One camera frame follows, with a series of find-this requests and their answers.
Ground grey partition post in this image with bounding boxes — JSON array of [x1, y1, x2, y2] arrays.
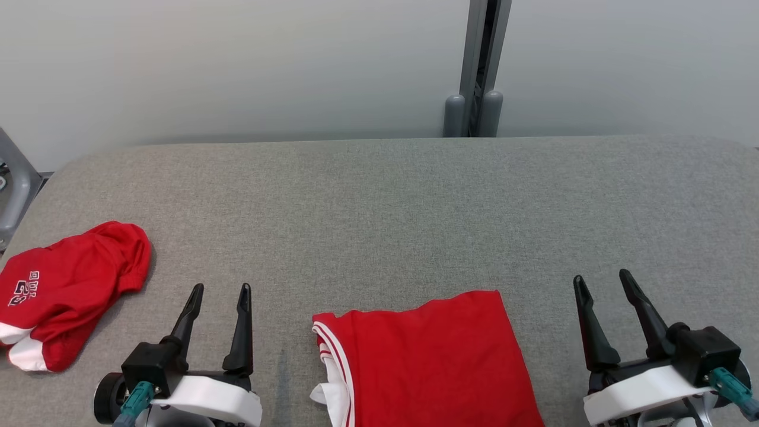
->
[[442, 0, 513, 139]]

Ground red Bulls jersey white sleeves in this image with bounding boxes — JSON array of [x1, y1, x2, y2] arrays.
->
[[310, 289, 547, 427]]

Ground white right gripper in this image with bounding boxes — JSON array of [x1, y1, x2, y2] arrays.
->
[[572, 268, 715, 427]]

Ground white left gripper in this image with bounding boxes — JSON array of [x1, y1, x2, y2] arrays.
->
[[151, 283, 263, 427]]

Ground teal plug right camera cable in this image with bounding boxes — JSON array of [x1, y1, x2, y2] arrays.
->
[[708, 367, 759, 423]]

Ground teal plug left camera cable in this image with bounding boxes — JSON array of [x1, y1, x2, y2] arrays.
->
[[111, 381, 157, 427]]

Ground grey metal frame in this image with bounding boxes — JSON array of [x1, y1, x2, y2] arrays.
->
[[0, 127, 46, 253]]

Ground teal plug camera cable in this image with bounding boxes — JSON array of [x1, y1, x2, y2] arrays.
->
[[111, 381, 157, 427], [708, 367, 759, 423]]

